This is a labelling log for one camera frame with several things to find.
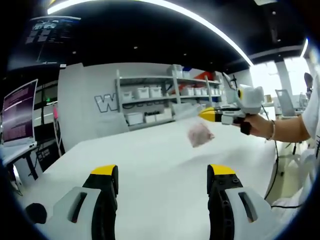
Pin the white standing desk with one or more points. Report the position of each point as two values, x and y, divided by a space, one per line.
17 155

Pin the person's right hand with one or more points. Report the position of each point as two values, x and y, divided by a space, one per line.
260 126

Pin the grey office chair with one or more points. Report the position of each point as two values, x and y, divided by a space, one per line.
285 102

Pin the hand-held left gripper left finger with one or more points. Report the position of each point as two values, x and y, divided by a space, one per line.
100 205

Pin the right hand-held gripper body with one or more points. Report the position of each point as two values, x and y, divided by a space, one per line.
251 100

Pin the dark hanging banner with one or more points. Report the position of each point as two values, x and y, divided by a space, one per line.
50 37

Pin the person's white clothing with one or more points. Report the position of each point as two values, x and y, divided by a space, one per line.
313 112

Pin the pink hanging sign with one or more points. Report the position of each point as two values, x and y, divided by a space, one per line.
56 112

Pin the clear resealable bag pink contents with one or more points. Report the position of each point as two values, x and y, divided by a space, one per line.
200 135

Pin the black rounded object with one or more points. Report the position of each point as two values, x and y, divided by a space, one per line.
36 213

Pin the monitor with purple screen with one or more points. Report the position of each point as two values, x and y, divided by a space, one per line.
18 115

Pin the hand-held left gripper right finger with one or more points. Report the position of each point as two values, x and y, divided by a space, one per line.
220 200

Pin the black printed panel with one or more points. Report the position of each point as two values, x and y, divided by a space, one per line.
47 156

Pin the grey metal shelving unit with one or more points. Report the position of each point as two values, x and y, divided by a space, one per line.
175 100

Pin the long ceiling light strip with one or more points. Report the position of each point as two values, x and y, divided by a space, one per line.
175 17

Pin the rows of white storage bins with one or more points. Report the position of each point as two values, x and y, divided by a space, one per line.
147 92

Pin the green exit sign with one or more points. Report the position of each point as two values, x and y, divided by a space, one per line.
48 100

